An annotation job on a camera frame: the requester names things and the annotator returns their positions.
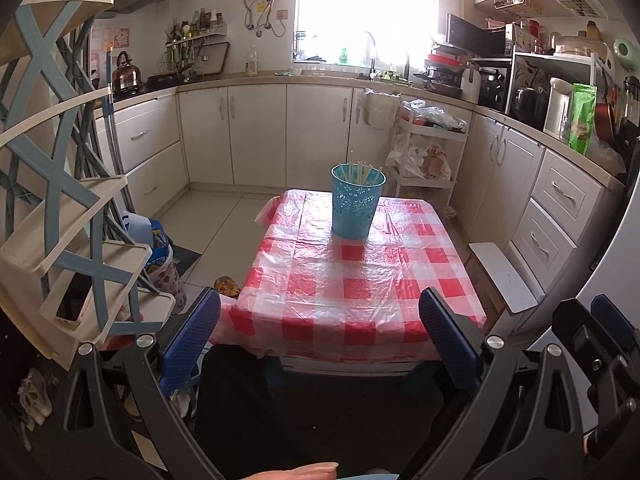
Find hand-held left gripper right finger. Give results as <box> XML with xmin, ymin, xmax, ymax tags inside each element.
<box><xmin>407</xmin><ymin>287</ymin><xmax>587</xmax><ymax>480</ymax></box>

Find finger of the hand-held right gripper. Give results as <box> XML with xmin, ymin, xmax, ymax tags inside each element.
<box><xmin>552</xmin><ymin>299</ymin><xmax>640</xmax><ymax>411</ymax></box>
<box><xmin>591</xmin><ymin>294</ymin><xmax>640</xmax><ymax>361</ymax></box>

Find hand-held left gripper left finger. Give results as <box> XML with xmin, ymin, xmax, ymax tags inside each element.
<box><xmin>55</xmin><ymin>287</ymin><xmax>226</xmax><ymax>480</ymax></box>

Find blue perforated plastic basket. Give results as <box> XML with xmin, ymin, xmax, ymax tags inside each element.
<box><xmin>331</xmin><ymin>162</ymin><xmax>387</xmax><ymax>240</ymax></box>

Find bundle of wooden chopsticks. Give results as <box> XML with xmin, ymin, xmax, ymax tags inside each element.
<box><xmin>336</xmin><ymin>160</ymin><xmax>385</xmax><ymax>185</ymax></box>

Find person's left hand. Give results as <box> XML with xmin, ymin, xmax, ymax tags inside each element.
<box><xmin>247</xmin><ymin>461</ymin><xmax>341</xmax><ymax>480</ymax></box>

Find brown patterned slipper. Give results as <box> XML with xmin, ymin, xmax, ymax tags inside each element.
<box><xmin>214</xmin><ymin>275</ymin><xmax>242</xmax><ymax>298</ymax></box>

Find dark floor mat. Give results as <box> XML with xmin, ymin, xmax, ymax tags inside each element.
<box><xmin>172</xmin><ymin>246</ymin><xmax>203</xmax><ymax>277</ymax></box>

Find white wooden stool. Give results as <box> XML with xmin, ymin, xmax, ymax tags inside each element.
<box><xmin>467</xmin><ymin>241</ymin><xmax>538</xmax><ymax>315</ymax></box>

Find blue printed shopping bag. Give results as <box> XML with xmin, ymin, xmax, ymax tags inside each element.
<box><xmin>122</xmin><ymin>215</ymin><xmax>187</xmax><ymax>311</ymax></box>

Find red white checkered tablecloth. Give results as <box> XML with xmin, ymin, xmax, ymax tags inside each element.
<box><xmin>210</xmin><ymin>189</ymin><xmax>487</xmax><ymax>361</ymax></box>

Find smartphone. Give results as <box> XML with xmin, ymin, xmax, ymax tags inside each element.
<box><xmin>55</xmin><ymin>272</ymin><xmax>93</xmax><ymax>323</ymax></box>

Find white rolling cart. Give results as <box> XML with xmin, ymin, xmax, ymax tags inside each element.
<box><xmin>387</xmin><ymin>107</ymin><xmax>471</xmax><ymax>216</ymax></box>

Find grey rag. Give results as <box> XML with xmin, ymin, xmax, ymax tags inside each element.
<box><xmin>17</xmin><ymin>367</ymin><xmax>53</xmax><ymax>433</ymax></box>

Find orange printed plastic bag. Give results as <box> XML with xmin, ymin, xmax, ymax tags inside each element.
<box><xmin>422</xmin><ymin>144</ymin><xmax>452</xmax><ymax>181</ymax></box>

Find white plastic bag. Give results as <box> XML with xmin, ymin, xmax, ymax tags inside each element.
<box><xmin>385</xmin><ymin>135</ymin><xmax>426</xmax><ymax>181</ymax></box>

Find red hanging pan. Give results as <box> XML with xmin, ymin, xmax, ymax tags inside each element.
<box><xmin>594</xmin><ymin>67</ymin><xmax>618</xmax><ymax>146</ymax></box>

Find green food bag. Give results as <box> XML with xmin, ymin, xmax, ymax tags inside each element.
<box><xmin>567</xmin><ymin>83</ymin><xmax>598</xmax><ymax>156</ymax></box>

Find white electric kettle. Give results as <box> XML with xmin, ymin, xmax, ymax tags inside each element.
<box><xmin>542</xmin><ymin>76</ymin><xmax>573</xmax><ymax>141</ymax></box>

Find black cooking pot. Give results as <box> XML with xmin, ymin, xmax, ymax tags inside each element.
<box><xmin>510</xmin><ymin>86</ymin><xmax>551</xmax><ymax>128</ymax></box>

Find blue white tiered shelf rack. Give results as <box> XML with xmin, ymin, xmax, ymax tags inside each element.
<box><xmin>0</xmin><ymin>0</ymin><xmax>176</xmax><ymax>361</ymax></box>

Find clear plastic bags heap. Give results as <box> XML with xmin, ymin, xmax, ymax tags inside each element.
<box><xmin>402</xmin><ymin>100</ymin><xmax>468</xmax><ymax>133</ymax></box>

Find mop pole with orange tip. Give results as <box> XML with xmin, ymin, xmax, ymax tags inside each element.
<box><xmin>102</xmin><ymin>45</ymin><xmax>136</xmax><ymax>211</ymax></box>

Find white lower kitchen cabinets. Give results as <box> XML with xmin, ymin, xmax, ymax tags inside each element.
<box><xmin>97</xmin><ymin>82</ymin><xmax>626</xmax><ymax>321</ymax></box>

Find white hanging trash bin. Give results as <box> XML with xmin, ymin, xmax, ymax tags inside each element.
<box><xmin>360</xmin><ymin>88</ymin><xmax>403</xmax><ymax>131</ymax></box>

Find black toaster oven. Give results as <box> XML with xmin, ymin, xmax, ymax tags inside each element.
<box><xmin>470</xmin><ymin>57</ymin><xmax>513</xmax><ymax>111</ymax></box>

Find white plastic jug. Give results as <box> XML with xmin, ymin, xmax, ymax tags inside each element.
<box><xmin>460</xmin><ymin>67</ymin><xmax>482</xmax><ymax>106</ymax></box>

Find white counter shelf rack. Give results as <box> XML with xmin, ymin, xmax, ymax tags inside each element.
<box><xmin>505</xmin><ymin>50</ymin><xmax>616</xmax><ymax>131</ymax></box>

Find green round fridge hook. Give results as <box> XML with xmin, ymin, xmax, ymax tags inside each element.
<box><xmin>612</xmin><ymin>37</ymin><xmax>636</xmax><ymax>73</ymax></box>

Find glass lidded cooker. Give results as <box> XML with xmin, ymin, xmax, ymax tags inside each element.
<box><xmin>552</xmin><ymin>35</ymin><xmax>608</xmax><ymax>58</ymax></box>

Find stacked pots with red lid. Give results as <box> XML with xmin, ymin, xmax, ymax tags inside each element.
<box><xmin>424</xmin><ymin>42</ymin><xmax>471</xmax><ymax>98</ymax></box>

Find steel kettle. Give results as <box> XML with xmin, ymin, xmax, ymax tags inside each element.
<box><xmin>111</xmin><ymin>51</ymin><xmax>145</xmax><ymax>92</ymax></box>

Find beige kitchen countertop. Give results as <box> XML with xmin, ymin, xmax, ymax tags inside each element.
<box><xmin>97</xmin><ymin>71</ymin><xmax>628</xmax><ymax>186</ymax></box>

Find black framed tray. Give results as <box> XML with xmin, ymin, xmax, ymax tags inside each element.
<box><xmin>197</xmin><ymin>41</ymin><xmax>231</xmax><ymax>76</ymax></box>

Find chrome sink faucet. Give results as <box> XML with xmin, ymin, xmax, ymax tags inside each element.
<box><xmin>364</xmin><ymin>31</ymin><xmax>378</xmax><ymax>81</ymax></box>

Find black microwave oven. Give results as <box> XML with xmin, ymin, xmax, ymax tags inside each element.
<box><xmin>445</xmin><ymin>12</ymin><xmax>521</xmax><ymax>58</ymax></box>

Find kitchen window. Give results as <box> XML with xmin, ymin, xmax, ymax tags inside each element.
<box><xmin>292</xmin><ymin>0</ymin><xmax>441</xmax><ymax>73</ymax></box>

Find wall utensil rack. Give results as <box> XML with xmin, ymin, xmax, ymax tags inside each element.
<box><xmin>165</xmin><ymin>7</ymin><xmax>226</xmax><ymax>73</ymax></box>

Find pink wall stickers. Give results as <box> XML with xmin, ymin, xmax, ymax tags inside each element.
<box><xmin>90</xmin><ymin>27</ymin><xmax>131</xmax><ymax>61</ymax></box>

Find small hanging wire basket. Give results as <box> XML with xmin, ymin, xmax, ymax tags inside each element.
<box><xmin>492</xmin><ymin>0</ymin><xmax>546</xmax><ymax>16</ymax></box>

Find water heater hoses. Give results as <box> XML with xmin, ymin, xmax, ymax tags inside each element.
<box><xmin>244</xmin><ymin>0</ymin><xmax>288</xmax><ymax>38</ymax></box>

